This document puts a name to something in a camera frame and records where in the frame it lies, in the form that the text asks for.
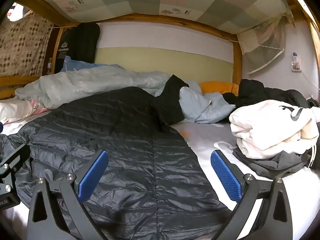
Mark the pink floral pillow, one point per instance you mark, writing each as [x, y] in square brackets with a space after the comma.
[15, 110]

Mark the blue pillow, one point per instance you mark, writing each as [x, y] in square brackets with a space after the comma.
[68, 65]

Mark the orange pillow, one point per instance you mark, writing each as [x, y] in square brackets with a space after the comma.
[220, 87]

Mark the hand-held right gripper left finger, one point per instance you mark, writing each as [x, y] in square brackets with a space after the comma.
[92, 175]

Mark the white folded hoodie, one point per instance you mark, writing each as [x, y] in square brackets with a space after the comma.
[262, 130]

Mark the white wall socket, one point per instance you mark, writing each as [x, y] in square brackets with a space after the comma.
[296, 66]

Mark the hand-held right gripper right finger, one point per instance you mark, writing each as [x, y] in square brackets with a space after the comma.
[225, 177]

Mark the black quilted down jacket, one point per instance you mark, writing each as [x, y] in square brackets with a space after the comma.
[112, 135]

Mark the wooden bed frame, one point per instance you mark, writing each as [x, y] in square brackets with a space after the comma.
[175, 18]

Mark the brown patterned curtain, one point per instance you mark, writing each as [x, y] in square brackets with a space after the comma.
[22, 47]

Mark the dark grey folded garment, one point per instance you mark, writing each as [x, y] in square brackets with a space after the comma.
[282, 162]

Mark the light blue duvet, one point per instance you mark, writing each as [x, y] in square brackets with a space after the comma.
[87, 85]

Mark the pale bed sheet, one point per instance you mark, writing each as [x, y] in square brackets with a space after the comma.
[207, 135]

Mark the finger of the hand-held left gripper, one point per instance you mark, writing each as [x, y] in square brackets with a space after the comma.
[16, 156]

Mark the black puffy jacket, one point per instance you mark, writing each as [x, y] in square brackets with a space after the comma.
[262, 92]

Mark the black hanging bag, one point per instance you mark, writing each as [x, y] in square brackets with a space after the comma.
[80, 45]

